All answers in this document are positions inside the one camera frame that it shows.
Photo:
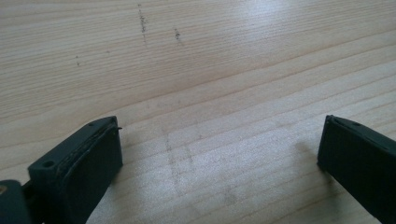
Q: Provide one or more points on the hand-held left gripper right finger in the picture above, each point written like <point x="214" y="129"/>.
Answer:
<point x="361" y="161"/>

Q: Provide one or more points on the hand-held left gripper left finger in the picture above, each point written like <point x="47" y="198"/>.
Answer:
<point x="74" y="174"/>

